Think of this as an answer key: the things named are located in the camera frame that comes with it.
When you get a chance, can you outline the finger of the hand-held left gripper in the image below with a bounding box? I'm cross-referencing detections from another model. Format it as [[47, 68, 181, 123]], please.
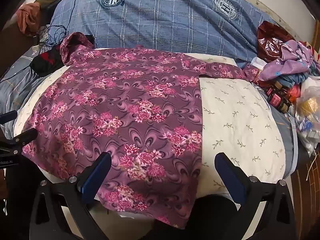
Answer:
[[0, 110, 18, 125], [11, 128, 38, 147]]

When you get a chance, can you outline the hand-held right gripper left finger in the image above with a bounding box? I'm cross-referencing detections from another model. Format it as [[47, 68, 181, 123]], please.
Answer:
[[29, 152, 112, 240]]

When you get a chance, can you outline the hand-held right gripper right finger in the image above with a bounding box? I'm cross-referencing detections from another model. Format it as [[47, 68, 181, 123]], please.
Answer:
[[214, 152, 298, 240]]

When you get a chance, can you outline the purple floral shirt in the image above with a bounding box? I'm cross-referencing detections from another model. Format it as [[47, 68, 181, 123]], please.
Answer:
[[21, 32, 260, 229]]

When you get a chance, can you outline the grey striped pillow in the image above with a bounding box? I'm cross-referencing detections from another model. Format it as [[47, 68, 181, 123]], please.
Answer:
[[0, 46, 50, 140]]

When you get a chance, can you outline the black and red cloth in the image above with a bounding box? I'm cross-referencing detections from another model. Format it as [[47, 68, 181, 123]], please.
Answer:
[[29, 46, 66, 74]]

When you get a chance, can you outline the grey bedding edge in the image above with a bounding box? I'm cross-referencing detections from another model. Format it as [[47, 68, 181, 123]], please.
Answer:
[[257, 85, 300, 178]]

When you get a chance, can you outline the dark wooden headboard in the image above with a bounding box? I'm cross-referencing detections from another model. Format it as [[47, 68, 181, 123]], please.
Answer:
[[0, 17, 48, 80]]

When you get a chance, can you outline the orange cloth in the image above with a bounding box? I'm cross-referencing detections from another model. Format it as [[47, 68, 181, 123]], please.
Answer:
[[17, 2, 44, 35]]

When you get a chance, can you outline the clear plastic bag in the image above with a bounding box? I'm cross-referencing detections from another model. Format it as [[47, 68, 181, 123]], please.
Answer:
[[295, 76, 320, 155]]

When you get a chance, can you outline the blue cloth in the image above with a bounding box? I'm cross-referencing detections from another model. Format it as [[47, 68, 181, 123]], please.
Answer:
[[280, 62, 320, 84]]

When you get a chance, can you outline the lilac cloth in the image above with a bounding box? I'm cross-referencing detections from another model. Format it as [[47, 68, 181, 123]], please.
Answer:
[[257, 39, 314, 82]]

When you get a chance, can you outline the red plastic bag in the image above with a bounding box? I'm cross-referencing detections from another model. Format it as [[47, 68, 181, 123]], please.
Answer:
[[257, 21, 288, 63]]

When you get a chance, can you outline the blue plaid quilt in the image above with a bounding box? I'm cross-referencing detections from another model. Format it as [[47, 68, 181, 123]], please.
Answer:
[[47, 0, 278, 63]]

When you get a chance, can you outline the black cable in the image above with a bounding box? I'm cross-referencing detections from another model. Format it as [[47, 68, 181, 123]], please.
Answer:
[[0, 0, 87, 83]]

